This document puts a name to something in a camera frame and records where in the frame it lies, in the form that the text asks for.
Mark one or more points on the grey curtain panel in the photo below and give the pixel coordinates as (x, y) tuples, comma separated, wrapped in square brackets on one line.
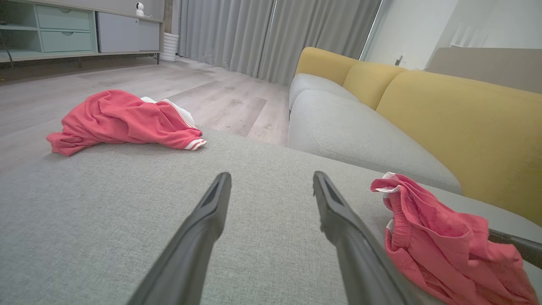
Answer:
[(322, 29), (224, 34)]

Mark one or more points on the grey sofa chaise cushion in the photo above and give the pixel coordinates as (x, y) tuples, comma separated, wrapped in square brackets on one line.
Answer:
[(106, 212)]

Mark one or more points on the white slatted rail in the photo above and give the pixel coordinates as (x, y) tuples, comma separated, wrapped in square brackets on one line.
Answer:
[(468, 37)]

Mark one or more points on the white ribbed plant pot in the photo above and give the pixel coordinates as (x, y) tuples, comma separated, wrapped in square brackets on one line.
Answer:
[(170, 47)]

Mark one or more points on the indoor tree plant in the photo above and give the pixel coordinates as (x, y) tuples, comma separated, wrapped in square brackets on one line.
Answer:
[(168, 17)]

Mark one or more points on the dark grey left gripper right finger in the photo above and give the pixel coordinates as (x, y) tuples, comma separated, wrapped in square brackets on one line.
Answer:
[(355, 262)]

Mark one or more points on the yellow sofa back cushion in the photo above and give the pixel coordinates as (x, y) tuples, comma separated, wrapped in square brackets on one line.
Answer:
[(370, 82), (465, 135)]

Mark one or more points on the beige panel board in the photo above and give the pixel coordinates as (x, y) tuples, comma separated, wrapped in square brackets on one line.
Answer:
[(487, 67)]

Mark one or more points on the pale green cabinet drawer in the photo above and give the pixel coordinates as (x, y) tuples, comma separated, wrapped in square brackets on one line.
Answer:
[(63, 18), (67, 41)]

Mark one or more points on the red shorts white trim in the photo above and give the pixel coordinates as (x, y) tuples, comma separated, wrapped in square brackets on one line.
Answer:
[(444, 245)]

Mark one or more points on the low grey media cabinet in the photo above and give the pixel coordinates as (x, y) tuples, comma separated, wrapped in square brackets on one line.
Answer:
[(118, 34)]

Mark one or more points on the grey sofa seat cushion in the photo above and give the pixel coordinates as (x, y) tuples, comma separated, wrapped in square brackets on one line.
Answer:
[(313, 82), (351, 135)]

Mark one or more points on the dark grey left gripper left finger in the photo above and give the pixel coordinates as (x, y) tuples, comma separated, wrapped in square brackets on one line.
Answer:
[(190, 254)]

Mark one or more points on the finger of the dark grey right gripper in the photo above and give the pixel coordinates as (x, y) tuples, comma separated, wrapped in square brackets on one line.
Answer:
[(525, 250)]

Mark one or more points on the red white jersey shirt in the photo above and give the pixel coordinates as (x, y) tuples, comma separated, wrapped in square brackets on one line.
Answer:
[(118, 118)]

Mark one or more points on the white security camera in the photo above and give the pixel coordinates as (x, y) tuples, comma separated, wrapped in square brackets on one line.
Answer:
[(139, 9)]

